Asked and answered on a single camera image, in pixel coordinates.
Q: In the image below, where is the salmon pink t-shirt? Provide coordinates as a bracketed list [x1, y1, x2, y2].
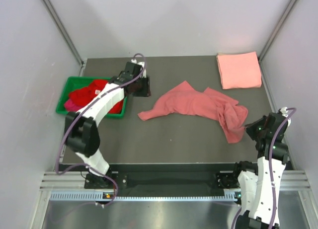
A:
[138, 81, 248, 144]

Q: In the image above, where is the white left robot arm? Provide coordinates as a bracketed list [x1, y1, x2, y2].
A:
[61, 59, 150, 188]

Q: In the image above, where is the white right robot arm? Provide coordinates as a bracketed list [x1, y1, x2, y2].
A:
[231, 107, 292, 229]

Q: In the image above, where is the red t-shirt in bin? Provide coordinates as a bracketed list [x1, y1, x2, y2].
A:
[69, 79, 124, 115]

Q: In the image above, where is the folded light pink t-shirt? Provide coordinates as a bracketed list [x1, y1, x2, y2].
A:
[217, 52, 262, 89]

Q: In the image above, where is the green plastic bin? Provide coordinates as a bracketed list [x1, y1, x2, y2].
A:
[55, 76, 128, 120]

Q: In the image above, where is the magenta t-shirt in bin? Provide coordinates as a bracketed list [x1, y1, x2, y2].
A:
[64, 99, 82, 112]

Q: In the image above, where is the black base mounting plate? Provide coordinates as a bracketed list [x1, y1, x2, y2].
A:
[58, 163, 239, 196]

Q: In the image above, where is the aluminium left corner post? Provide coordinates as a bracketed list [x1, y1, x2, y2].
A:
[41, 0, 84, 66]

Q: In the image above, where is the aluminium corner post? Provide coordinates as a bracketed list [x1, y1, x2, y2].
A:
[258, 0, 299, 63]
[41, 0, 84, 66]

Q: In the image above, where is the grey slotted cable duct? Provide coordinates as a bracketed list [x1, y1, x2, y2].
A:
[50, 191, 241, 202]

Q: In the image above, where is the aluminium frame rail front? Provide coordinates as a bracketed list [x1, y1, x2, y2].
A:
[40, 171, 85, 191]

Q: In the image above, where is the aluminium right corner post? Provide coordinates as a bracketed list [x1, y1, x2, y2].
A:
[258, 0, 299, 63]

